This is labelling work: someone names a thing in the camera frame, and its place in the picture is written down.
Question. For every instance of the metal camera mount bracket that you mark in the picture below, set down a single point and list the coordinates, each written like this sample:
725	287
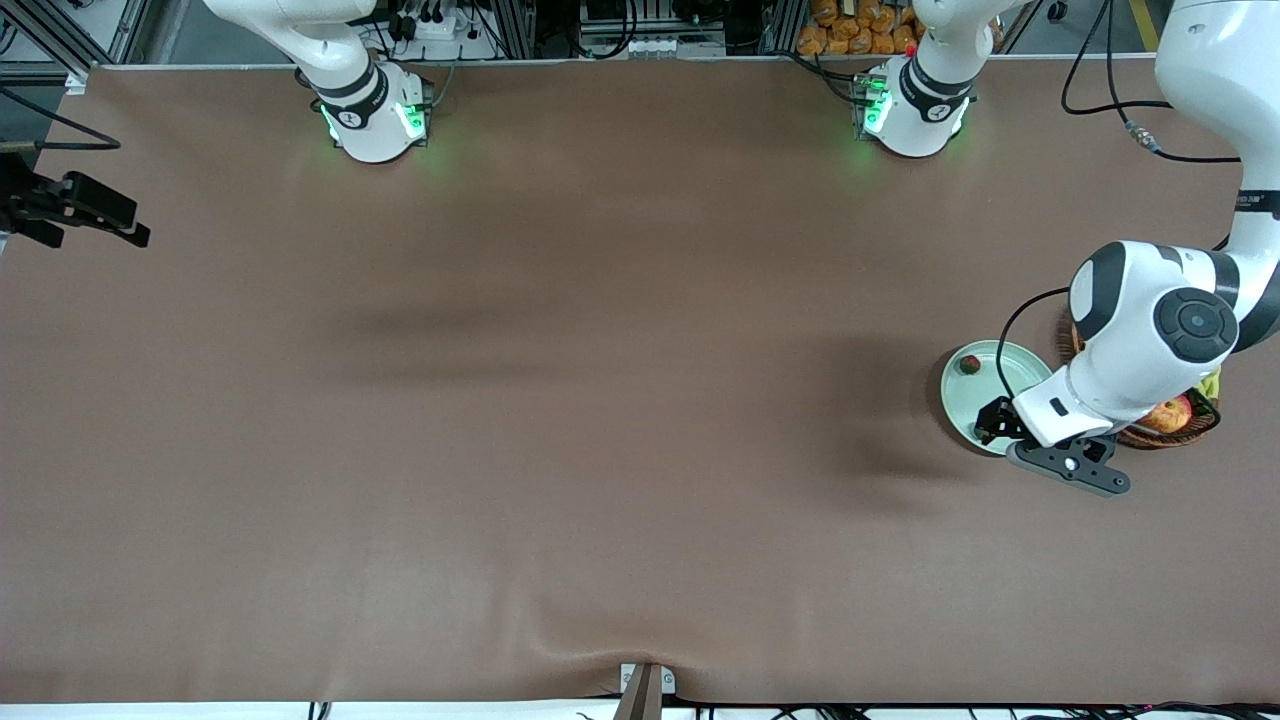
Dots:
645	690

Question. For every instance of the long yellow banana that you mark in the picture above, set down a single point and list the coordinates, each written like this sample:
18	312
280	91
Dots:
1210	385

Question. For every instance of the plain table cloth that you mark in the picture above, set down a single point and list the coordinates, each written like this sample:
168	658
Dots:
640	300

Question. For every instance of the white terminal block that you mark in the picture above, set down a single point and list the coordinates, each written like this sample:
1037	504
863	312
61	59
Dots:
670	46

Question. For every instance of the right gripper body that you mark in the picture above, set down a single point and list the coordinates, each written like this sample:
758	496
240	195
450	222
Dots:
22	200

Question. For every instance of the aluminium frame strut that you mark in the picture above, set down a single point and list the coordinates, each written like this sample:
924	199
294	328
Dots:
135	30

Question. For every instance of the brown wicker basket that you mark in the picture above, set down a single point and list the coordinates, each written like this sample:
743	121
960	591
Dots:
1150	438

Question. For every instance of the bag of orange buns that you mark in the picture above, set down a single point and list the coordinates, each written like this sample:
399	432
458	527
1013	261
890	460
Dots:
850	35

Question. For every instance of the pale green plate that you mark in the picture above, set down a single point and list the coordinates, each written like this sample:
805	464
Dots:
960	400

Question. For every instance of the aluminium frame post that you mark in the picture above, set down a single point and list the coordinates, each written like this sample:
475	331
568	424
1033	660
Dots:
780	28
515	30

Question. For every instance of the black equipment box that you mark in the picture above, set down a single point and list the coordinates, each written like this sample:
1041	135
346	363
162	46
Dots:
610	12

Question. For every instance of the red strawberry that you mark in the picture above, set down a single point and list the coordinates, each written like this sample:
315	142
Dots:
969	364

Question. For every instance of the red apple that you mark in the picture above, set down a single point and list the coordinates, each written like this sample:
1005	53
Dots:
1172	415

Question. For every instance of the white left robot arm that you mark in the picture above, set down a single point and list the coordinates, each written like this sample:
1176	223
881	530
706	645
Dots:
1130	330

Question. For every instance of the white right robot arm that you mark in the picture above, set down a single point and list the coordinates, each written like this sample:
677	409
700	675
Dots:
370	120

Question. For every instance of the white power strip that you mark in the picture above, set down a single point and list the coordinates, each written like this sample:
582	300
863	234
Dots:
435	30

